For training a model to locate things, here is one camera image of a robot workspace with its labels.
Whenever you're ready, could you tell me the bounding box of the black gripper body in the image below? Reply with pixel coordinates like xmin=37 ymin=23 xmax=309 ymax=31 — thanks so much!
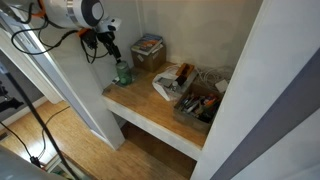
xmin=96 ymin=31 xmax=117 ymax=49

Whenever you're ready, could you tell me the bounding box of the green glass bottle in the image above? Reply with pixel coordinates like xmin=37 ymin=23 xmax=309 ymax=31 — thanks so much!
xmin=115 ymin=59 xmax=133 ymax=86

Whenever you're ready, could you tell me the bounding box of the clear plastic water bottle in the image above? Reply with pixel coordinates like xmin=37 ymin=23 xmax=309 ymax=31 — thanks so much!
xmin=166 ymin=78 xmax=184 ymax=101

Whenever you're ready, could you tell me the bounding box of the blue cover book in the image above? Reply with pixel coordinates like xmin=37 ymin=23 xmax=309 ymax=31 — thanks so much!
xmin=131 ymin=33 xmax=164 ymax=52

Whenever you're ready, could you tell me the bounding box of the small brown cardboard box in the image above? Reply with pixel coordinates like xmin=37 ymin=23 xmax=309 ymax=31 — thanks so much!
xmin=130 ymin=44 xmax=167 ymax=73

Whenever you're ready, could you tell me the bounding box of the white book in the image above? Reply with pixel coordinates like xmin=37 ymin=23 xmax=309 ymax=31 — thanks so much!
xmin=131 ymin=43 xmax=165 ymax=57

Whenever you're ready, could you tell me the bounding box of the wooden shelf with white edge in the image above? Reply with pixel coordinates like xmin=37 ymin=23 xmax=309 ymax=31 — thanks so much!
xmin=101 ymin=61 xmax=234 ymax=161

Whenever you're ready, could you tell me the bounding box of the white plastic bag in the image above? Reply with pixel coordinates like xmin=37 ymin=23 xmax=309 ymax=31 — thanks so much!
xmin=152 ymin=64 xmax=198 ymax=102

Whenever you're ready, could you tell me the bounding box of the black flat device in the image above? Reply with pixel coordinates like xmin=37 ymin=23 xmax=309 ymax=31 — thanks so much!
xmin=173 ymin=74 xmax=188 ymax=88

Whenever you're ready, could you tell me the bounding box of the orange brown small box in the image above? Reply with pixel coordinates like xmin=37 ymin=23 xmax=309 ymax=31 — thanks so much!
xmin=175 ymin=62 xmax=195 ymax=78

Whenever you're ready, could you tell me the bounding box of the black tripod pole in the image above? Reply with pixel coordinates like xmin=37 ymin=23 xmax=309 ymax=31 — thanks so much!
xmin=0 ymin=63 xmax=81 ymax=180

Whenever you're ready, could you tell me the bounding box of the cardboard box of pens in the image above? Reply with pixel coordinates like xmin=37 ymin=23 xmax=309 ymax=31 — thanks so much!
xmin=172 ymin=82 xmax=225 ymax=134

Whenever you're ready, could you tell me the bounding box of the orange pen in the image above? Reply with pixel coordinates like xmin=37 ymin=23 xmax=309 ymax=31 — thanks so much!
xmin=204 ymin=96 xmax=218 ymax=107

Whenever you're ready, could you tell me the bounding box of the white power adapter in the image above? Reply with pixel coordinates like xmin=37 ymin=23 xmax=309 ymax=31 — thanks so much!
xmin=214 ymin=79 xmax=230 ymax=94

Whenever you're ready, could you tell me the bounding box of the black clamp device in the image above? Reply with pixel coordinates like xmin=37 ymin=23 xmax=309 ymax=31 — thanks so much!
xmin=0 ymin=84 xmax=25 ymax=113

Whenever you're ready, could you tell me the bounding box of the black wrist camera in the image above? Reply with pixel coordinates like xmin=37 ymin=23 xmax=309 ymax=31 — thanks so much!
xmin=80 ymin=29 xmax=98 ymax=48

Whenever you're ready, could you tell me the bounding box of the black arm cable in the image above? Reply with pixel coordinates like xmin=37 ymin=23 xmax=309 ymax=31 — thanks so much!
xmin=10 ymin=0 xmax=111 ymax=65

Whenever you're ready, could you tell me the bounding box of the orange arm strap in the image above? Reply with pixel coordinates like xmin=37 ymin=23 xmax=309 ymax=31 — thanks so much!
xmin=35 ymin=0 xmax=47 ymax=18

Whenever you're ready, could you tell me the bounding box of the white cable bundle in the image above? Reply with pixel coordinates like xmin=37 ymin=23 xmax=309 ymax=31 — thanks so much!
xmin=193 ymin=64 xmax=234 ymax=91

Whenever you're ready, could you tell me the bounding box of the black floor cable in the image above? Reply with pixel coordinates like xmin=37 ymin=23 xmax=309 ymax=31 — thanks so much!
xmin=0 ymin=105 xmax=72 ymax=168

